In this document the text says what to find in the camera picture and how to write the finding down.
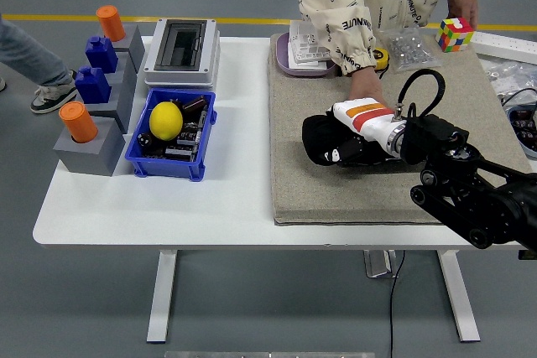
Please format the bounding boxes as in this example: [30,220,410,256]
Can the metal box under table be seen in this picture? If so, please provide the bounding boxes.
[362,250,399,278]

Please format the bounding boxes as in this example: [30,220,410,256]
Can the grey electrical enclosure box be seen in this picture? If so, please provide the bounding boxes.
[143,18,222,91]

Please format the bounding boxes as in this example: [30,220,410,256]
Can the yellow tape measure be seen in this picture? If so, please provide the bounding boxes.
[373,47,390,70]

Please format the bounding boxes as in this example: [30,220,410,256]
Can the blue plastic bin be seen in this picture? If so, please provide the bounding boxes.
[124,88,218,183]

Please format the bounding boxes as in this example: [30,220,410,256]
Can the white perforated bar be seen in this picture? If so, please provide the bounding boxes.
[469,30,537,64]

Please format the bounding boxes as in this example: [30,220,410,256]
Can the person's right hand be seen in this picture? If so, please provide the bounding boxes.
[348,67,389,104]

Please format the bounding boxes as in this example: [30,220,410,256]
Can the person's left hand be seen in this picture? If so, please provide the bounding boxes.
[446,0,480,28]

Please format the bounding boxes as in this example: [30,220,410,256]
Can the blue bottle-shaped block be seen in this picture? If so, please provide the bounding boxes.
[84,36,119,75]
[74,65,112,105]

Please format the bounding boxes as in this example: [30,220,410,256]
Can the dark circuit board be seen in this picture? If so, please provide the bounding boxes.
[137,96,210,164]

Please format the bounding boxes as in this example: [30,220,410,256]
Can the grey-brown mat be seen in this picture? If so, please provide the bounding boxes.
[268,32,534,227]

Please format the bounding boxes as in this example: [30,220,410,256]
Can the white plastic socket parts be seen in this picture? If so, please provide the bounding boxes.
[289,19,333,70]

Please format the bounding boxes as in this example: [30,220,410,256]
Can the clear bag of screws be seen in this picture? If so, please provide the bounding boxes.
[378,25,444,73]

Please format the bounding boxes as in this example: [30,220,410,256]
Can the black floor cable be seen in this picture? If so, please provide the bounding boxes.
[388,250,407,358]

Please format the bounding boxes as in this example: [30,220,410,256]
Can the purple tray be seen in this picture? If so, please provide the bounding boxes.
[275,32,339,78]

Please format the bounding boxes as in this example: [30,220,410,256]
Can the clear bags of small parts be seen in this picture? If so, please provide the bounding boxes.
[482,59,537,99]

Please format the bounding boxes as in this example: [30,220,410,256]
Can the dark brown cylinder capacitor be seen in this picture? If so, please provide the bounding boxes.
[182,96,208,115]

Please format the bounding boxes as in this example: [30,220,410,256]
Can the yellow lemon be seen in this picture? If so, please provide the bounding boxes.
[149,101,185,142]

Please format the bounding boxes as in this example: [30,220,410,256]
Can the white table leg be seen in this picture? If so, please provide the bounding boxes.
[145,250,179,345]
[435,250,482,342]

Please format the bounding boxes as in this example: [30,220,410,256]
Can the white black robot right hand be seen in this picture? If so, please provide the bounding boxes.
[325,97,399,166]

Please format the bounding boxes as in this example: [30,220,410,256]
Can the orange cylinder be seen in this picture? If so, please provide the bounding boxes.
[96,5,127,43]
[58,101,99,144]

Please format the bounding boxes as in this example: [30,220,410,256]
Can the pale dish with dark parts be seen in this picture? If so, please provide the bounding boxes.
[505,106,537,153]

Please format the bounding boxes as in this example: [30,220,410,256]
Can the colourful puzzle cube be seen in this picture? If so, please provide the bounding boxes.
[434,17,475,54]

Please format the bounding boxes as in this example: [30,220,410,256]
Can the grey block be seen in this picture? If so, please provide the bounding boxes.
[53,117,128,178]
[100,24,147,75]

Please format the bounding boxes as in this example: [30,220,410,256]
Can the thin black cable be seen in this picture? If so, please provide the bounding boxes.
[501,87,537,110]

